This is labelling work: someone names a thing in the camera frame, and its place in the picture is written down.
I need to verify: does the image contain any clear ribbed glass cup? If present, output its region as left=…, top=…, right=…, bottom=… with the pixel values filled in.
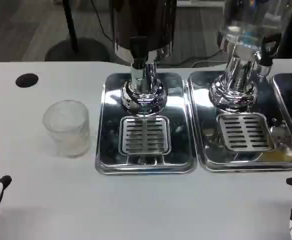
left=42, top=99, right=91, bottom=158

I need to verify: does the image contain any dark drink dispenser with tap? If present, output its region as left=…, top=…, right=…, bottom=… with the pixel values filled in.
left=110, top=0, right=178, bottom=118

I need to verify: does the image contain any slotted steel drain grid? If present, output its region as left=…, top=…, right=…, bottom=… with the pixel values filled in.
left=215, top=112, right=277, bottom=153
left=118, top=116, right=172, bottom=156

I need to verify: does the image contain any steel drip tray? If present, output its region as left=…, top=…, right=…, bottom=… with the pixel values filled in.
left=187, top=70, right=292, bottom=173
left=94, top=72, right=198, bottom=177
left=271, top=73, right=292, bottom=173

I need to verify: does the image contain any black round table grommet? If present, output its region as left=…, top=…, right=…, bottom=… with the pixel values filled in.
left=15, top=72, right=40, bottom=88

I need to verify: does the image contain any clear drink dispenser with tap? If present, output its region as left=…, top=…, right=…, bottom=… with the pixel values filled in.
left=208, top=0, right=292, bottom=113

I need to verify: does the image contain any black floor stand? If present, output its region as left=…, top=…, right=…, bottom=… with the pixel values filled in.
left=44, top=0, right=111, bottom=62

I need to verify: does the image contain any white floor cable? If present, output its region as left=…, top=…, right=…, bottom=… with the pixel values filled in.
left=190, top=57, right=227, bottom=68

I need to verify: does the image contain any thin black floor cable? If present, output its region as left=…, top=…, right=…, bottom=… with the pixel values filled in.
left=89, top=0, right=115, bottom=43

